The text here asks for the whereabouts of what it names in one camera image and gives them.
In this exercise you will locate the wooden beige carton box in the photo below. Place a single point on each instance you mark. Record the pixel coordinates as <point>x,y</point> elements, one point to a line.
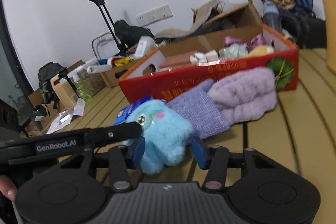
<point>64,91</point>

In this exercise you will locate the black backpack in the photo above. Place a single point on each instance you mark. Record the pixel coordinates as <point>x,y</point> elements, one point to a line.
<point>45,74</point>

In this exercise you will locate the pink layered sponge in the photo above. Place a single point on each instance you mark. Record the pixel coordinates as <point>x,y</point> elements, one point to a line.
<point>180,60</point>

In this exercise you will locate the blue water bottle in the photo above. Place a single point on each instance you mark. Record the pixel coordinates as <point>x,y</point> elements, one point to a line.
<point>271,16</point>

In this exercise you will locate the purple knit cloth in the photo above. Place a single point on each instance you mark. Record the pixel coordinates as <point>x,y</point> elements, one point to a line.
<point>198,108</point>

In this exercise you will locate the yellow thermos jug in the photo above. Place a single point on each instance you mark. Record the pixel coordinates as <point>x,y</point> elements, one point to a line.
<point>330,14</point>

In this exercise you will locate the black trolley handle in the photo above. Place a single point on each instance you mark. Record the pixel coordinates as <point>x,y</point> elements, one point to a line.
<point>110,24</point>

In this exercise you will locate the person left hand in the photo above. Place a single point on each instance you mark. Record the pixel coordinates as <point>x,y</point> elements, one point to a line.
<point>7,188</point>

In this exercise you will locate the white round sponge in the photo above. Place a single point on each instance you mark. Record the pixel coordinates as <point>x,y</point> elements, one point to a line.
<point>212,56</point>

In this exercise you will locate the black bag on trolley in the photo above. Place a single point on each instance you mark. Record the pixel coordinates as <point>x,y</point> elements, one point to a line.
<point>130,35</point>

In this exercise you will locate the blue handkerchief tissue pack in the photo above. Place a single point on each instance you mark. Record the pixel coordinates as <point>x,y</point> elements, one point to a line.
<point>125,112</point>

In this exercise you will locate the small brown cardboard box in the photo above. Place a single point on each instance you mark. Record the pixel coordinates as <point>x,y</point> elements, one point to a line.
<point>117,67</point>

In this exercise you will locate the red cardboard tray box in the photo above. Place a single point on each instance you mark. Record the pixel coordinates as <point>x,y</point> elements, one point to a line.
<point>146,78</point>

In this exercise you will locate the beige mat cloth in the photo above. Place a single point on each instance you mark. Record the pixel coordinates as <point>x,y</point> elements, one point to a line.
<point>200,16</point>

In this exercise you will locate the floor cardboard box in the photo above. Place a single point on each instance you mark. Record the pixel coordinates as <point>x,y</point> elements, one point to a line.
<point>51,110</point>

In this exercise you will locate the lilac fluffy towel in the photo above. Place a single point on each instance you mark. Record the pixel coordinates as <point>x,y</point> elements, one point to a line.
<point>246,95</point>

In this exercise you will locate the wire basket handle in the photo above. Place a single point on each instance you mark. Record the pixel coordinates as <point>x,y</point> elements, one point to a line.
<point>104,46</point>

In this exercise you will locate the white paper leaflet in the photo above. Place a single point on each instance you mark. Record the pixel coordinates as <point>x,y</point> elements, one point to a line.
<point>65,117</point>

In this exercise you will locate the white wall socket strip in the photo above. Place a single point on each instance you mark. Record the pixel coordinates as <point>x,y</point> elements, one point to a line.
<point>154,15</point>

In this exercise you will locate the white tube bottle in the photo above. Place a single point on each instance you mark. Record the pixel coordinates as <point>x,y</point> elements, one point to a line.
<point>94,69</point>

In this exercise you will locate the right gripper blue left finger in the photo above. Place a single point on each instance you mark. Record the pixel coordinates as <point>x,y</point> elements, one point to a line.
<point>137,149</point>

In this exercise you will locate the white label bottle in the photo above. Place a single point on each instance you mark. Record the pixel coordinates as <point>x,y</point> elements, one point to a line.
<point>145,45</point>

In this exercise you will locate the yellow white plush toy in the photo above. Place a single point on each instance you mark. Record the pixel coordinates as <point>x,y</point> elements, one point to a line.
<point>261,51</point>

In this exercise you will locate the green spray bottle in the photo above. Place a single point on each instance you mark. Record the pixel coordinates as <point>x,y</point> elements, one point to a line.
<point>81,88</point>

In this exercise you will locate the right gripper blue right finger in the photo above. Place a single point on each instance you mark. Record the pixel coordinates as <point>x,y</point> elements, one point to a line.
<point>201,153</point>

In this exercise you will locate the iridescent mesh bath puff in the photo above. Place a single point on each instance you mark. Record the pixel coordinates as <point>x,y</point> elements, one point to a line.
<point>233,52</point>

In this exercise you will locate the large brown cardboard box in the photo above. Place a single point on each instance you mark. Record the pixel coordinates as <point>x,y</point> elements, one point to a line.
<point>240,16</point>

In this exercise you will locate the clear cereal container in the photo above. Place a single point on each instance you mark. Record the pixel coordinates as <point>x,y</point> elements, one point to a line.
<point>93,83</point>

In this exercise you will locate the blue plush monster toy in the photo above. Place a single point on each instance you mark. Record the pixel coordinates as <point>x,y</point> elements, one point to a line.
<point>165,133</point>

